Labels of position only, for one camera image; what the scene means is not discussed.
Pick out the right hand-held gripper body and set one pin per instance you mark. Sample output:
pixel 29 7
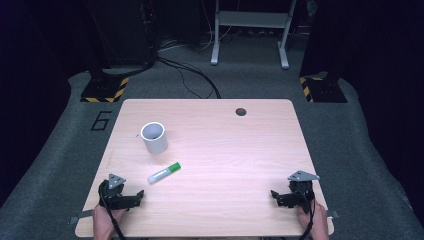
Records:
pixel 301 191

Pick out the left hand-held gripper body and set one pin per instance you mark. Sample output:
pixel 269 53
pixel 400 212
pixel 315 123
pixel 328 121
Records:
pixel 111 193

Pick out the person's left hand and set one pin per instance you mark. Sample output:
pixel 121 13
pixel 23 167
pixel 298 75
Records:
pixel 104 221

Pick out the person's right hand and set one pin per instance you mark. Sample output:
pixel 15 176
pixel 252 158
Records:
pixel 315 223

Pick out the green and white marker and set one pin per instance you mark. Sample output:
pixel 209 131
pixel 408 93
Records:
pixel 164 172

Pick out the white cup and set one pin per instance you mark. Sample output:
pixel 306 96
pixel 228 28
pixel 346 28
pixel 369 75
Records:
pixel 154 138

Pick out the black stand base striped tape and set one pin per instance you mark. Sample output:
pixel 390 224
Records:
pixel 104 89
pixel 325 89

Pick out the black cabinet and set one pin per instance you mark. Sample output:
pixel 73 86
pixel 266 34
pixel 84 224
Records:
pixel 120 30

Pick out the grey metal table bracket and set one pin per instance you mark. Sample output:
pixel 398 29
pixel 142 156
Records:
pixel 333 214
pixel 81 216

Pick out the white metal desk frame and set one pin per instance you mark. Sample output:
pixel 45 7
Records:
pixel 250 19

